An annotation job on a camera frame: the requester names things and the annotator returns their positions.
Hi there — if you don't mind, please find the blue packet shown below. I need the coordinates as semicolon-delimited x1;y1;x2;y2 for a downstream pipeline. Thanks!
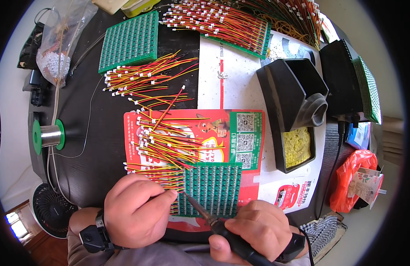
345;122;372;150

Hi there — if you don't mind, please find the black white desk fan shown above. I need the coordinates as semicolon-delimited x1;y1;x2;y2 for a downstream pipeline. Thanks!
31;182;80;239

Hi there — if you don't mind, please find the black power cable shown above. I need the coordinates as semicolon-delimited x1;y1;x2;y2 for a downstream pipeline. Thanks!
316;120;346;221

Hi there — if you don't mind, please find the beige box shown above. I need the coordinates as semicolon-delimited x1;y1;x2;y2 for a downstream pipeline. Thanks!
91;0;129;15

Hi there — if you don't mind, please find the person's right hand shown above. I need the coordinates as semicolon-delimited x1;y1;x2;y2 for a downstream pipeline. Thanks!
208;199;294;266

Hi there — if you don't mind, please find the crumpled white printed carton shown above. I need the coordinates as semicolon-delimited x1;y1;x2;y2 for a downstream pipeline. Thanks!
347;167;387;210

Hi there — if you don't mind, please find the black wrist band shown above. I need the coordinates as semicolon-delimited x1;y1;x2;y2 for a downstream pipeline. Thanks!
79;209;129;254
275;232;307;264

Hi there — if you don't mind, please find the stack of green circuit boards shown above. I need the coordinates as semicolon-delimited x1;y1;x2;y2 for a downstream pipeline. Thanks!
352;56;383;125

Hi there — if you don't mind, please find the big pile of connector wires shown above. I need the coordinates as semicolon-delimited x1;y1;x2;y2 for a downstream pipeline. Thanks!
225;0;325;50

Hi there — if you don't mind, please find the white printed envelope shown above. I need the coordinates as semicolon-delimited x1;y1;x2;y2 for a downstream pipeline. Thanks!
197;29;326;214

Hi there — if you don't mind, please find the bundle of red yellow wires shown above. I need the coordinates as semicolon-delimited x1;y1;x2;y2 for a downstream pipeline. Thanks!
123;85;226;215

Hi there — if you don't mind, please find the large wired green circuit board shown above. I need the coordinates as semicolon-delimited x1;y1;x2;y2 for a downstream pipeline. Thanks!
159;0;273;60

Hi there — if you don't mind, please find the white cord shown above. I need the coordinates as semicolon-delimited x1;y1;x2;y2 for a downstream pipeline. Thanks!
45;0;87;205

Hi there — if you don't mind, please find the thin grey solder wire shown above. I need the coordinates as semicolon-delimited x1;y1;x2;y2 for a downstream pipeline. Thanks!
53;76;104;159

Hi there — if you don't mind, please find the clear plastic bag of wires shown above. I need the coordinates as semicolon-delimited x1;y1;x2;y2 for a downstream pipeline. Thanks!
36;0;99;88

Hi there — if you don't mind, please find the red printed card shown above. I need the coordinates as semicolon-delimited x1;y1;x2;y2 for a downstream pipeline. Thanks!
123;109;266;233

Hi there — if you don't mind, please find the yellow cleaning sponge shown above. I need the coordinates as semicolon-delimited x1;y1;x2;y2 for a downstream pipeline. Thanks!
283;127;312;169

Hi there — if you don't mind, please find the black soldering station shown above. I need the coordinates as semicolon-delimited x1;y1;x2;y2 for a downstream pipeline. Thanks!
319;39;369;124

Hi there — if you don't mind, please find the person's left hand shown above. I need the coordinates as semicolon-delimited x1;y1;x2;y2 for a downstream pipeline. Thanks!
103;173;179;249

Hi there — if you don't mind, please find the bare green circuit board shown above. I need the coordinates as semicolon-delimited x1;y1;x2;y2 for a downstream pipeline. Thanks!
98;10;160;74

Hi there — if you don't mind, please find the yellow green box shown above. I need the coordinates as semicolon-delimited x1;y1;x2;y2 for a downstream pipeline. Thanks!
121;0;162;18

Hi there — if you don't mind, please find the heap of red yellow wires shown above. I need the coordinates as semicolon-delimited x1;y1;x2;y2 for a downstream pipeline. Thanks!
102;50;200;101

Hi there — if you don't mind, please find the black ribbed device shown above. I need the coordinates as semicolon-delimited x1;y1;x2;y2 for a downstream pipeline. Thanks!
17;21;46;70

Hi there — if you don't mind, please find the orange plastic bag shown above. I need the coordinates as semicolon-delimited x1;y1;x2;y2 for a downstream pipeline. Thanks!
329;149;379;213

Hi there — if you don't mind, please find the checkered cloth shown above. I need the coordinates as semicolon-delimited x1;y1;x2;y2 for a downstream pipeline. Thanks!
299;214;339;259

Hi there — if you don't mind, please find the black power adapter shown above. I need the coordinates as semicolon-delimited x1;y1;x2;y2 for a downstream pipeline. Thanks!
23;69;53;108

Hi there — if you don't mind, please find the person's body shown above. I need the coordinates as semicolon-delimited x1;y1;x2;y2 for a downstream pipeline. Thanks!
67;229;312;266

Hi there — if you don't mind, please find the green circuit board with wires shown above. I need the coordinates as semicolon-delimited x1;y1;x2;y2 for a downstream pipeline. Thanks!
170;162;243;219

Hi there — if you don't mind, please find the heap of yellow rubber bands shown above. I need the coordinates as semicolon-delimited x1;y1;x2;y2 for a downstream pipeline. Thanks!
266;14;313;42

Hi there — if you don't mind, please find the black soldering iron stand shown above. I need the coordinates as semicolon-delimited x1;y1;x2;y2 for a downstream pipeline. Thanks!
256;58;329;174

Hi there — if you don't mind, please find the black soldering iron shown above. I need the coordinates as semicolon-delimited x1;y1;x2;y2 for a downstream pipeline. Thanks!
183;192;276;266

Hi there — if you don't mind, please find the green solder spool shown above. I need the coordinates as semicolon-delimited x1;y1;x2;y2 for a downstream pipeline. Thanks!
32;119;66;156

